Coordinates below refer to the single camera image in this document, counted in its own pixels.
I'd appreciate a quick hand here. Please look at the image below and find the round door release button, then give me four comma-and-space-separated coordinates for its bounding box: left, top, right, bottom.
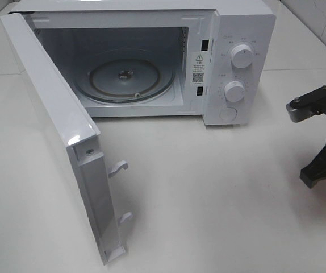
219, 107, 237, 122

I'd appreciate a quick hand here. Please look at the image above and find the white microwave door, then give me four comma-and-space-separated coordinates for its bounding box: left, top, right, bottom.
1, 13, 126, 264

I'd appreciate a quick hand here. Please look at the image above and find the lower white round knob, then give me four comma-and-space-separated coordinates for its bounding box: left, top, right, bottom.
224, 81, 245, 102

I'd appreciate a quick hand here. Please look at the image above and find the white round knob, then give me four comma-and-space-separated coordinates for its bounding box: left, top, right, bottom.
224, 81, 245, 102
230, 43, 254, 69

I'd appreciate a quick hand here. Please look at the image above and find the upper white round knob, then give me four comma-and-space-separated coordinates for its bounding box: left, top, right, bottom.
230, 43, 254, 69

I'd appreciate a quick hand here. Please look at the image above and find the white microwave oven body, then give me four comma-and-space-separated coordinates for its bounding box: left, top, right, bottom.
6, 1, 275, 126

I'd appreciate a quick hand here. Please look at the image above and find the white warning label sticker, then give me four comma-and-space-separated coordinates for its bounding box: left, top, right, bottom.
190, 51, 207, 85

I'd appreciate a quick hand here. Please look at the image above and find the glass microwave turntable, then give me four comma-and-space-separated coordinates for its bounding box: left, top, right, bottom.
75, 49, 175, 104

